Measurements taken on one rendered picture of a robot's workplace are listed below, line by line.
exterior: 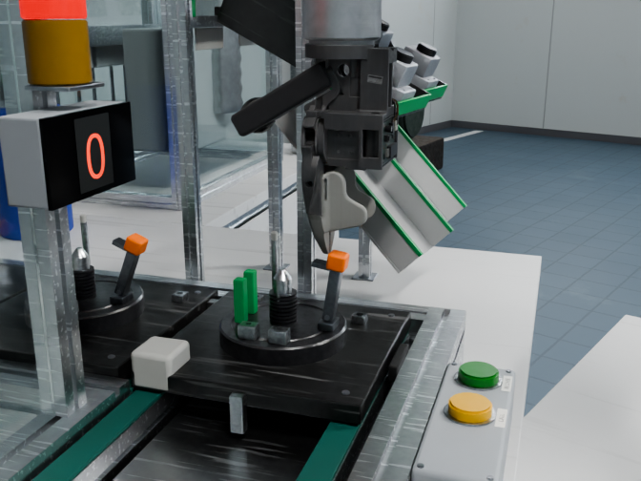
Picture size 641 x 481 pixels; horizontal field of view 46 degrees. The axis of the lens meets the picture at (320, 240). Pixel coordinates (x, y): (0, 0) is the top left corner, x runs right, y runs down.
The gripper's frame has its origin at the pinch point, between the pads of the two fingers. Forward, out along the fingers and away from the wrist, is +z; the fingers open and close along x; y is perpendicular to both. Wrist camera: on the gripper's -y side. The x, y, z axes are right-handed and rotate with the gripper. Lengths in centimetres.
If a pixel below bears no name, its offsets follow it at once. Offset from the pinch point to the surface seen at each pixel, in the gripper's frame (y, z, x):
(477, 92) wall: -74, 66, 840
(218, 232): -46, 23, 71
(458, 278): 8, 23, 57
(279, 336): -2.5, 8.7, -6.0
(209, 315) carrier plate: -15.0, 11.7, 3.4
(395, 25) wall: -150, -10, 726
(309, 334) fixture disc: -0.4, 9.7, -2.5
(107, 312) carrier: -24.2, 9.7, -3.7
